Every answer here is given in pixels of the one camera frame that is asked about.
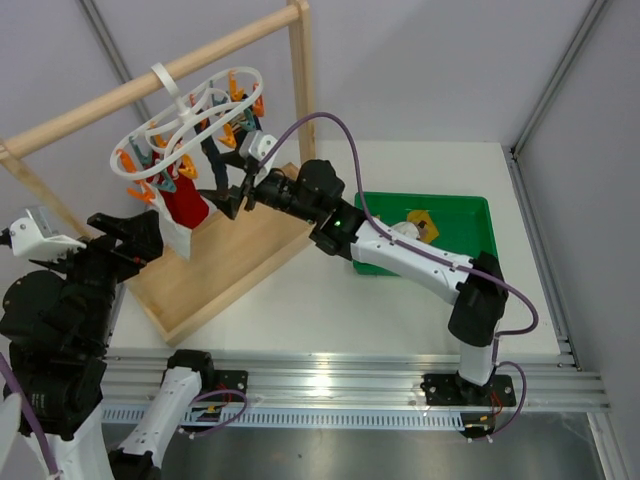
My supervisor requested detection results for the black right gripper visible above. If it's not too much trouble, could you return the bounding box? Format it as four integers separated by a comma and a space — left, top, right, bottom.
197, 150, 319, 225

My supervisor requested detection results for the white plastic clip hanger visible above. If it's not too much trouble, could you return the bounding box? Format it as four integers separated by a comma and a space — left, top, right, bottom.
110, 63, 264, 181

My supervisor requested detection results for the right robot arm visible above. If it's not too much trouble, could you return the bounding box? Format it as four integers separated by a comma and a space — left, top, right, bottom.
199, 156, 508, 404

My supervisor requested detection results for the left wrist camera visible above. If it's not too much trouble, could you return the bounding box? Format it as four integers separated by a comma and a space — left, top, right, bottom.
1, 206, 87, 262

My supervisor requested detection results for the white sock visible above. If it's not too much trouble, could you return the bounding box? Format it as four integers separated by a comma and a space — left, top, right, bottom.
392, 221, 422, 240
151, 187, 192, 261

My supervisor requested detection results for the red sock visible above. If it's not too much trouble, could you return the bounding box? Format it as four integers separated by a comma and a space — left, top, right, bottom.
147, 165, 209, 229

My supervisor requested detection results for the green plastic tray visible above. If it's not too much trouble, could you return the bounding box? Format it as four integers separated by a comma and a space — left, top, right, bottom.
354, 192, 498, 258

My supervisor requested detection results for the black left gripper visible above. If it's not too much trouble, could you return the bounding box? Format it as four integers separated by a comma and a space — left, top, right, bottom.
32, 206, 163, 347

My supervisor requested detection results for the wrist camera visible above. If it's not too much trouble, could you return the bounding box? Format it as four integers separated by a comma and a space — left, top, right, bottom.
1, 206, 87, 262
238, 130, 276, 173

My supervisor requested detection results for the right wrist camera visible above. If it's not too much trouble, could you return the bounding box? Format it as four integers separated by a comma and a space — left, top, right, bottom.
238, 130, 276, 173

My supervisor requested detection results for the wooden drying rack stand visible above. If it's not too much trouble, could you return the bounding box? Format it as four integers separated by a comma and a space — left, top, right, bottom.
1, 1, 314, 346

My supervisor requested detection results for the aluminium mounting rail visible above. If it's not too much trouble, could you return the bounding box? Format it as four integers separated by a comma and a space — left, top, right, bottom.
107, 349, 614, 431

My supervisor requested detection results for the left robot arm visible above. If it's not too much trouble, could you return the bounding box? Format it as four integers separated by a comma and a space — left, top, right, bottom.
1, 209, 217, 479

